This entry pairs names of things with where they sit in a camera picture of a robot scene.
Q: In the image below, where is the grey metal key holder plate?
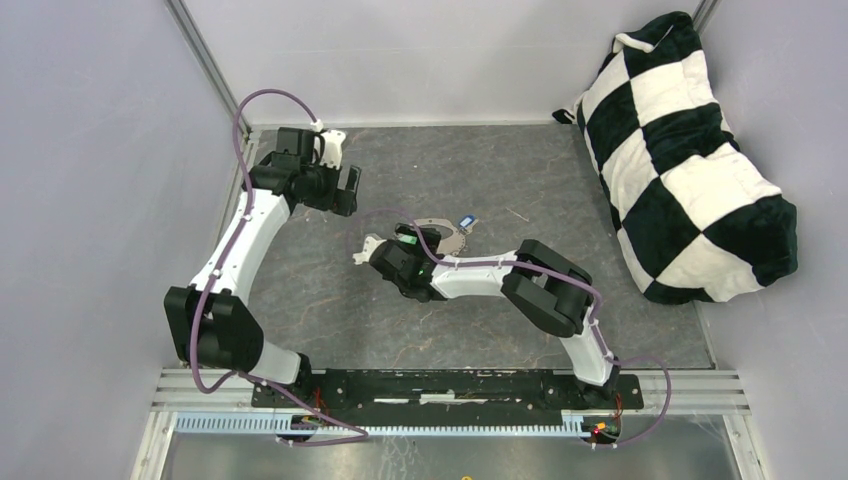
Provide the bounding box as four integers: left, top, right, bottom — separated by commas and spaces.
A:
414, 218, 466, 256

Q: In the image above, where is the green tagged key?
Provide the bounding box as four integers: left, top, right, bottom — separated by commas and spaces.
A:
396, 233, 418, 245

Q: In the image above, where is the blue tagged key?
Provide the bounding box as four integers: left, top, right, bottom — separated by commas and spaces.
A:
458, 214, 478, 235

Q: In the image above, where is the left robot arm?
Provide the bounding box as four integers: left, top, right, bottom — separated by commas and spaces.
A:
164, 125, 361, 408

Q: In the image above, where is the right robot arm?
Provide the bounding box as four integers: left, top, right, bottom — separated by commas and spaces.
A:
352, 224, 620, 408

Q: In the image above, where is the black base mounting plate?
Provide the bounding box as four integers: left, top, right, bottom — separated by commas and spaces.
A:
286, 369, 645, 410

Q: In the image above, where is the black white checkered pillow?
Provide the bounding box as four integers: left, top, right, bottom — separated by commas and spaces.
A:
553, 11, 799, 305

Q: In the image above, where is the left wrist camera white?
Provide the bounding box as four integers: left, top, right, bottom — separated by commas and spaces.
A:
310, 119, 347, 170

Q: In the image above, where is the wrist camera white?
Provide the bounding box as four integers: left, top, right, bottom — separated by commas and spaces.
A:
352, 234, 385, 265
310, 119, 347, 170

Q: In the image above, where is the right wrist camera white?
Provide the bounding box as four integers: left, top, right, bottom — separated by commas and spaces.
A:
352, 234, 385, 265

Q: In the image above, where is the white slotted cable duct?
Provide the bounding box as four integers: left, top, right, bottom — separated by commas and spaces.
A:
174, 412, 590, 439

